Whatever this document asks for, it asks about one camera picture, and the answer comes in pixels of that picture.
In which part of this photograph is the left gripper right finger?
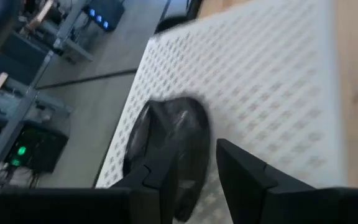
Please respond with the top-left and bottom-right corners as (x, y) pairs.
(216, 138), (316, 224)

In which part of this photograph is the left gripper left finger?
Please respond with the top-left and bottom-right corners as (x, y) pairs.
(110, 139), (180, 224)

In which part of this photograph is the black oval plate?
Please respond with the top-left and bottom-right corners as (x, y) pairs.
(122, 96), (212, 223)

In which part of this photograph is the black computer with green light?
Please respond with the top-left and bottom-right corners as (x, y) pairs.
(3, 123), (71, 175)

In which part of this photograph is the black box with blue lights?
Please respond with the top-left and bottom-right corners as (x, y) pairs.
(82, 0), (126, 32)

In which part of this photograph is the black floor cable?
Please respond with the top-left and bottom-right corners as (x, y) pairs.
(35, 68), (138, 91)

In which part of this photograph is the grey metal frame leg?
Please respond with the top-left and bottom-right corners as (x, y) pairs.
(0, 49), (56, 191)

